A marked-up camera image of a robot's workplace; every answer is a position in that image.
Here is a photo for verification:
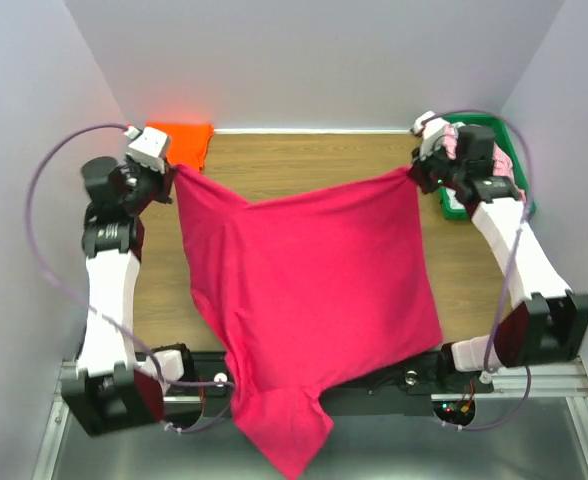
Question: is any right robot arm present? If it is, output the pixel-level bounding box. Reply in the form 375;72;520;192
409;112;588;390

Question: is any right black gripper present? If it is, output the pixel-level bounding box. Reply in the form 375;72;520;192
405;138;465;195

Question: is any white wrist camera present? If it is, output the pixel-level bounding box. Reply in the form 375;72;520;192
410;111;457;157
125;126;171;174

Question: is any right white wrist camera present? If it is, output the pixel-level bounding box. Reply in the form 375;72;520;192
410;111;457;157

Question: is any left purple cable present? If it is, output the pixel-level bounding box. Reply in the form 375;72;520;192
27;122;238;435

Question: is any aluminium frame rail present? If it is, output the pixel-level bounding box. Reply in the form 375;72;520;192
53;357;588;401

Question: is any folded orange t-shirt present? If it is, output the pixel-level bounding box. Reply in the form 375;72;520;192
146;122;214;173

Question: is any pink t-shirt in bin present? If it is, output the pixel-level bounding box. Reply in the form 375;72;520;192
433;122;526;202

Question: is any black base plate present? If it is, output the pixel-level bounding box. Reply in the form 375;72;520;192
165;351;493;421

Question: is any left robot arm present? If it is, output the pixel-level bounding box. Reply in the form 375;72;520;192
61;156;197;437

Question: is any green plastic bin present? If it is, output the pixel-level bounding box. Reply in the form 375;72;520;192
440;110;530;202

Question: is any magenta t-shirt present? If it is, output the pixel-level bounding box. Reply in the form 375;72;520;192
174;167;443;479

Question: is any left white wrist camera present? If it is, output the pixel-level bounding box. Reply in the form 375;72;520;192
125;126;171;174

